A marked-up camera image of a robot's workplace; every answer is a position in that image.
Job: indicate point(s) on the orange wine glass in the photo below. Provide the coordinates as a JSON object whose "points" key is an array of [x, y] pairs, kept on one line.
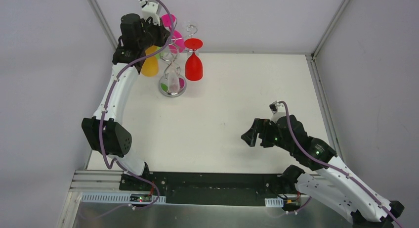
{"points": [[150, 66]]}

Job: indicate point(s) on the clear wine glass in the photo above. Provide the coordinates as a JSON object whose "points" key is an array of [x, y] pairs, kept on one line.
{"points": [[191, 28], [173, 80]]}

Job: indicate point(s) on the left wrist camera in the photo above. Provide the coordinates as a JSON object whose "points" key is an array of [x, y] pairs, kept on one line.
{"points": [[150, 12]]}

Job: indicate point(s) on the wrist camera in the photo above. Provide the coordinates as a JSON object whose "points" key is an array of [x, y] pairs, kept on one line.
{"points": [[278, 110], [150, 12]]}

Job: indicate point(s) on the chrome wine glass rack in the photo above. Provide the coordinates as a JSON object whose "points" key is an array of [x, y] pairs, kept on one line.
{"points": [[169, 58]]}

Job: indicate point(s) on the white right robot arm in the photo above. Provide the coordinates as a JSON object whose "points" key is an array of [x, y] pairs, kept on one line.
{"points": [[348, 196]]}

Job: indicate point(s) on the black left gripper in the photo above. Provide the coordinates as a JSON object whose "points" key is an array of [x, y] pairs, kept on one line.
{"points": [[158, 31]]}

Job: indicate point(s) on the pink wine glass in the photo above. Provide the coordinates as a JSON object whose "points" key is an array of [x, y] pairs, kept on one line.
{"points": [[177, 45]]}

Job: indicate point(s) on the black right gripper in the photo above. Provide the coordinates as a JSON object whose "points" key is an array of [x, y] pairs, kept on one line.
{"points": [[264, 134]]}

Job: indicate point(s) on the red wine glass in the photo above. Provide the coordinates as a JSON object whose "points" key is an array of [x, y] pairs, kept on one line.
{"points": [[193, 65]]}

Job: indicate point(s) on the clear wine glass lower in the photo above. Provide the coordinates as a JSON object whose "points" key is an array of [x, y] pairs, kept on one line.
{"points": [[173, 80]]}

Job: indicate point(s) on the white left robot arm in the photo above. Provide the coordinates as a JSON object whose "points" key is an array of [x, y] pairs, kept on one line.
{"points": [[104, 131]]}

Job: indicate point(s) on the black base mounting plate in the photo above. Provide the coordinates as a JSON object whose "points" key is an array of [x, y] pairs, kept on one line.
{"points": [[212, 188]]}

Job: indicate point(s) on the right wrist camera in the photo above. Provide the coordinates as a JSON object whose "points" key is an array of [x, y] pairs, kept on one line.
{"points": [[278, 110]]}

